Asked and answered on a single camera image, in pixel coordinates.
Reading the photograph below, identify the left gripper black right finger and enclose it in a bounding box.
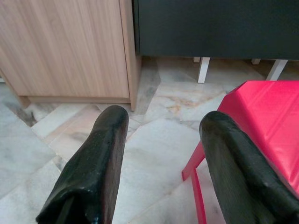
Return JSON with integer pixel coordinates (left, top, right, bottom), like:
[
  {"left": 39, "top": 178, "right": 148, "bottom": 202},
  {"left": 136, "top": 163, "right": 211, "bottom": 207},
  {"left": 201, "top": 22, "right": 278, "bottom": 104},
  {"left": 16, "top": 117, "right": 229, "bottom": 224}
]
[{"left": 199, "top": 111, "right": 299, "bottom": 224}]

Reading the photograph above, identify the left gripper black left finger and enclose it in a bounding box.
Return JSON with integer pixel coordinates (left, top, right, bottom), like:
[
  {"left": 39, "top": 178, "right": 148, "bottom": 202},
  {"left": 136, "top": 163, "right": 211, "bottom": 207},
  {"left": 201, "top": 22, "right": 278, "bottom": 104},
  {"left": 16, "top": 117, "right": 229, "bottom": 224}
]
[{"left": 36, "top": 105, "right": 130, "bottom": 224}]

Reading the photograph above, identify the light wooden cabinet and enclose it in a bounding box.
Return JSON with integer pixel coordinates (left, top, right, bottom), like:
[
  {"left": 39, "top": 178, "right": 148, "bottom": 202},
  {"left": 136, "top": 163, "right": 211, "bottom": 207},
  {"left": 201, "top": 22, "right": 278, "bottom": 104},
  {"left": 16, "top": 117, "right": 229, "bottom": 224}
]
[{"left": 0, "top": 0, "right": 142, "bottom": 112}]

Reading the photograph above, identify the black cabinet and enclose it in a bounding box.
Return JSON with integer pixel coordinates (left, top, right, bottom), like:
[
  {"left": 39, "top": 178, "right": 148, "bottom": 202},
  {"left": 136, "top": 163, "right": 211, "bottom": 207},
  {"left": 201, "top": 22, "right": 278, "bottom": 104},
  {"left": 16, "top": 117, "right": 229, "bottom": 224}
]
[{"left": 132, "top": 0, "right": 299, "bottom": 60}]

